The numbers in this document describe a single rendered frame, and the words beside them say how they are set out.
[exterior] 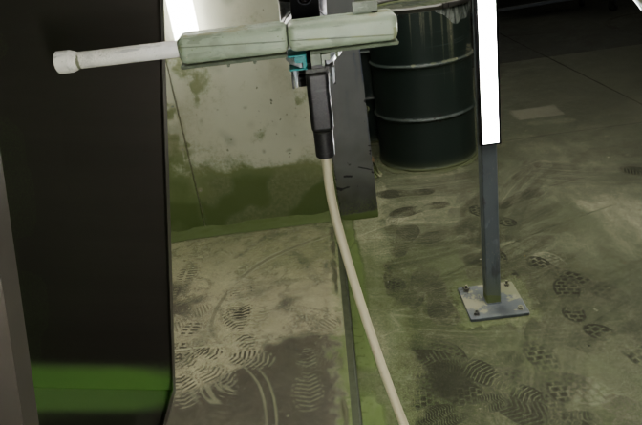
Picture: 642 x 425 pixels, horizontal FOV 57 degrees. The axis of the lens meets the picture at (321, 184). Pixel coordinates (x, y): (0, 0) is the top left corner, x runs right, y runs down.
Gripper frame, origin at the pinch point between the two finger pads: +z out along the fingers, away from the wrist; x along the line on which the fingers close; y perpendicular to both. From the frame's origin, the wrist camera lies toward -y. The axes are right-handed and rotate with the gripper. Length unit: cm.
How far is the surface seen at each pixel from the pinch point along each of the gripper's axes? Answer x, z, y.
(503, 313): -57, -71, 113
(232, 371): 34, -59, 112
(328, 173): -0.4, -0.3, 18.9
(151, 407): 39, -2, 66
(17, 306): 26, 46, 4
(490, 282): -55, -78, 105
